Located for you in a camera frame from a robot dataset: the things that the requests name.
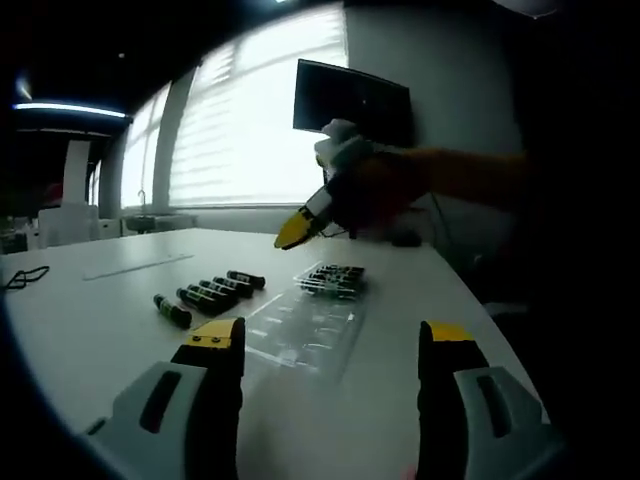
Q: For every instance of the white office cabinets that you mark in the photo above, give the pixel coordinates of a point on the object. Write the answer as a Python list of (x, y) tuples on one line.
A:
[(70, 225)]

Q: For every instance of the black wall monitor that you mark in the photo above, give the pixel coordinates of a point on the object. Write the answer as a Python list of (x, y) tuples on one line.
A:
[(350, 100)]

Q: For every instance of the white column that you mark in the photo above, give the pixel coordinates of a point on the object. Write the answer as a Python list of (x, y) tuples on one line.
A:
[(77, 170)]

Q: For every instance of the white chest-worn device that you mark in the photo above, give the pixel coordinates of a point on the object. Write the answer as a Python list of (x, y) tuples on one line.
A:
[(525, 7)]

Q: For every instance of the clear plastic box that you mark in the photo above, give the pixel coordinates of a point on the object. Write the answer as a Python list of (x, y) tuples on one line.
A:
[(300, 345)]

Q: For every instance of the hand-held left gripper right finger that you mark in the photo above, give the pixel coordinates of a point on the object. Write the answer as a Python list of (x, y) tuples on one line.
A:
[(445, 400)]

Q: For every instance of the person's dark shirt torso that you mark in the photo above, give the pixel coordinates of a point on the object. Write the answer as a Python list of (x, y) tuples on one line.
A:
[(575, 150)]

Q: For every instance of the clear plastic ruler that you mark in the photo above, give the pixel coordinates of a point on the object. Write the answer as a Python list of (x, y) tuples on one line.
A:
[(135, 267)]

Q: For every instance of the row of medicine bottles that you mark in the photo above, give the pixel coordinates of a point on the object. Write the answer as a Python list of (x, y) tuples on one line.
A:
[(205, 297)]

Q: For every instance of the narrow window with blinds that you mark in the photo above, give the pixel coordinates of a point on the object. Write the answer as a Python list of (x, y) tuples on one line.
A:
[(145, 160)]

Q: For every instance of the person's left hand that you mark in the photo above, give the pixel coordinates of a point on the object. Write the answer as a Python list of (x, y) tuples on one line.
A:
[(410, 472)]

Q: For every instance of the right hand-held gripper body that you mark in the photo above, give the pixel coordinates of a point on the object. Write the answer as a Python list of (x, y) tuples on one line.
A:
[(345, 147)]

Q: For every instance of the wide window with blinds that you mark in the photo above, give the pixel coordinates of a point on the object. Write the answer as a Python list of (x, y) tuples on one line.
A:
[(240, 125)]

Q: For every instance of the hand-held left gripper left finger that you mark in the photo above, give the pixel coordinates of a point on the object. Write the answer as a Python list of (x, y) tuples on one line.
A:
[(200, 400)]

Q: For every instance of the sink with faucet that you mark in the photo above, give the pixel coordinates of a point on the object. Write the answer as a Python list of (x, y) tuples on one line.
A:
[(155, 222)]

